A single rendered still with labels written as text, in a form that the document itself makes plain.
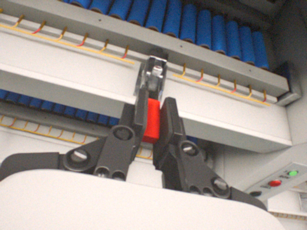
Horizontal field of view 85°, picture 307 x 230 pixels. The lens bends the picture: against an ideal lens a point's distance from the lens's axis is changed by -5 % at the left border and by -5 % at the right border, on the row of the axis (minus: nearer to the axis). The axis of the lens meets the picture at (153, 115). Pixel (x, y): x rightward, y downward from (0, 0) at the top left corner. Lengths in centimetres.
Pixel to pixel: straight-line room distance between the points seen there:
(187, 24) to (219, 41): 4
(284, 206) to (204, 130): 35
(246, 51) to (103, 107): 18
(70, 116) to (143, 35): 22
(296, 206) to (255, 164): 26
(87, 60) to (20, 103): 22
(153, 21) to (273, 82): 15
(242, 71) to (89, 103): 17
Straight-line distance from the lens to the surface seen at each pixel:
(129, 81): 18
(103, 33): 19
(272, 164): 29
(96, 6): 21
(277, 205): 50
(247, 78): 22
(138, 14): 21
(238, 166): 32
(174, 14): 23
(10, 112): 37
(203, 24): 24
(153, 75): 16
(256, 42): 28
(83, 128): 33
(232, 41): 25
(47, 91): 20
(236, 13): 30
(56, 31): 21
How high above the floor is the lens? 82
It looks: 43 degrees down
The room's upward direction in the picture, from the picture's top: 24 degrees clockwise
